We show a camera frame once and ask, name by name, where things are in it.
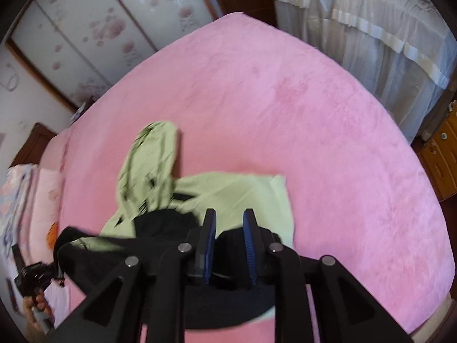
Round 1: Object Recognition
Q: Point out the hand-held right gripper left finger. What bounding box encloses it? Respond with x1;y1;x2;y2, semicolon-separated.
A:
46;208;218;343

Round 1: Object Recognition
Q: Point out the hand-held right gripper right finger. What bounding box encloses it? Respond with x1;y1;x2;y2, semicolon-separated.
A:
243;208;415;343

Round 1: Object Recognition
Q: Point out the green and black hooded jacket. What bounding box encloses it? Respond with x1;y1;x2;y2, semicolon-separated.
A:
53;121;297;329

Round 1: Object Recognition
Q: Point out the person's left hand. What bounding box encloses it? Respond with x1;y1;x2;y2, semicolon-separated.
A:
22;288;56;336

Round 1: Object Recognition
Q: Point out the pink pillow with orange flower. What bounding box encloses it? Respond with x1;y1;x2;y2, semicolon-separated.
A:
30;166;67;258

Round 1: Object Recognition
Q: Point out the folded floral quilt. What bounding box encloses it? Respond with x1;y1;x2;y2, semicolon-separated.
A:
0;164;38;258

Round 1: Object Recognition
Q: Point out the plain pink pillow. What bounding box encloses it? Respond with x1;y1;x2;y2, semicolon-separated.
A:
43;130;72;172

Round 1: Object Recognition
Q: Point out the pink bed blanket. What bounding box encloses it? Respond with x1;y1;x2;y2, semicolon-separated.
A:
36;11;452;343

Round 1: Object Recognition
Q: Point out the dark wooden headboard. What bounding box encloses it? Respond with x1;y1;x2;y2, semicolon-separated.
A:
12;122;58;167

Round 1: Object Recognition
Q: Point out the small blue white box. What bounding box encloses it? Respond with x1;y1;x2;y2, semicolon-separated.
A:
69;102;93;122

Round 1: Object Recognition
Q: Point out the wooden drawer cabinet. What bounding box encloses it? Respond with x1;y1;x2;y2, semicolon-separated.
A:
416;98;457;202

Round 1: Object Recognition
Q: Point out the floral sliding door wardrobe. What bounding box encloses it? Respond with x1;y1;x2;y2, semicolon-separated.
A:
5;0;229;113

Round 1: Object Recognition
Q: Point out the furniture under white lace cover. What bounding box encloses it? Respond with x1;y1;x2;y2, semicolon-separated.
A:
269;0;457;143

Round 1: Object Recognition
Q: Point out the white wall cable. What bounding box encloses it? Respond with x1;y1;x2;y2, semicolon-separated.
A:
0;62;18;91

